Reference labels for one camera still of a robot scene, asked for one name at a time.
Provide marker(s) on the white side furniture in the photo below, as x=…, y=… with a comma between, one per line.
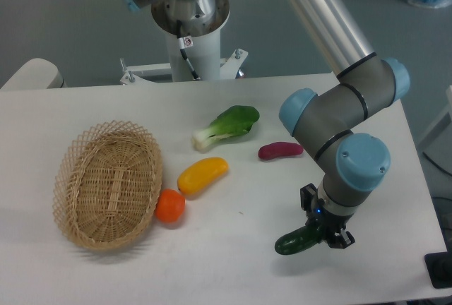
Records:
x=437, y=126

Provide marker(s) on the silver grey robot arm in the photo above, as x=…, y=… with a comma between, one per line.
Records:
x=354, y=164

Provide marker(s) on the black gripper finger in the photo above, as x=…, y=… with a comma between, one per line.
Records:
x=307, y=195
x=340, y=240

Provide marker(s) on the white chair back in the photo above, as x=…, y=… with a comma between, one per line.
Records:
x=35, y=74

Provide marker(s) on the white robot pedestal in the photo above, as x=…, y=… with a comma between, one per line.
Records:
x=192, y=30

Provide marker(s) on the purple sweet potato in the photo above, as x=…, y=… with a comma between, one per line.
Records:
x=279, y=149

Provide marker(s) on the woven wicker basket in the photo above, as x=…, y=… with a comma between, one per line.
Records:
x=108, y=186

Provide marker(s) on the green bok choy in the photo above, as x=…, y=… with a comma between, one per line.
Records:
x=235, y=121

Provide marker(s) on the green cucumber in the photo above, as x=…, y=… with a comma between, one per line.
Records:
x=299, y=240

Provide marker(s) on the black device at edge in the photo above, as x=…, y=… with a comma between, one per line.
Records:
x=439, y=269

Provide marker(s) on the orange bell pepper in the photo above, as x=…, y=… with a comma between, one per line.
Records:
x=170, y=206

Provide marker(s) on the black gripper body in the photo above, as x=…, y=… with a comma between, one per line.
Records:
x=330, y=222

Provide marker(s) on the yellow mango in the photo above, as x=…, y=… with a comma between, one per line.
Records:
x=201, y=174

